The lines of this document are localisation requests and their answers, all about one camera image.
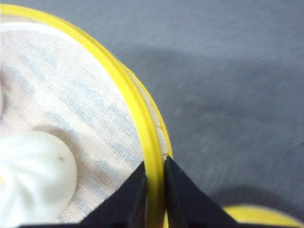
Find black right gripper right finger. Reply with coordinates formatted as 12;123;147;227
164;156;239;228

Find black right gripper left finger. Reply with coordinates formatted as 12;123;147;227
22;163;147;228

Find front bamboo steamer basket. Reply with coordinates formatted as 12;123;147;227
223;204;304;228

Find white bun back right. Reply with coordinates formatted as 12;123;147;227
0;131;77;228

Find white steamer cloth liner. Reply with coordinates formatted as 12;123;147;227
0;22;143;222

